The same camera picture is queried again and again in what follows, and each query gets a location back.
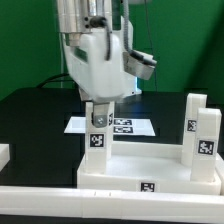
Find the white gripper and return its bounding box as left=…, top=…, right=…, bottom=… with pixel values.
left=64, top=29, right=156, bottom=128

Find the white front rail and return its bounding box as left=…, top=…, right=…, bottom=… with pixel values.
left=0, top=186, right=224, bottom=224

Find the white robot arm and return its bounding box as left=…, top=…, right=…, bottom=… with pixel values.
left=55, top=0, right=156, bottom=128

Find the white desk tabletop tray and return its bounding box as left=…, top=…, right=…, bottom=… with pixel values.
left=77, top=141, right=221, bottom=195

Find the grey corrugated cable hose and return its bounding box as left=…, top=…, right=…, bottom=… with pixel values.
left=121, top=0, right=158, bottom=66

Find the white sheet with markers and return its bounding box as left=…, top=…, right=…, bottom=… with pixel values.
left=64, top=116, right=155, bottom=136

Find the black cable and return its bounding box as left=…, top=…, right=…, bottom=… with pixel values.
left=35, top=72, right=73, bottom=89

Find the white left side block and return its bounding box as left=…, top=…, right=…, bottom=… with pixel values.
left=0, top=144, right=10, bottom=172

